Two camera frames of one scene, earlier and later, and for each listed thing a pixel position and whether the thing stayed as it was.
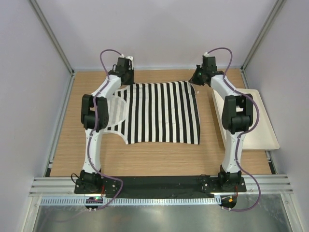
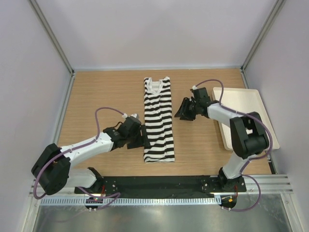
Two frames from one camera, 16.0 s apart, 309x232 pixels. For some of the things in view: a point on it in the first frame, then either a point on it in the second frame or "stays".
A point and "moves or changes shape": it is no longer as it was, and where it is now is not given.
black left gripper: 132,71 → 141,142
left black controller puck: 97,199 stays
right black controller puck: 228,201 stays
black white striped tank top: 162,112 moves or changes shape
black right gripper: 198,68 → 183,112
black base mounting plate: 158,187 stays
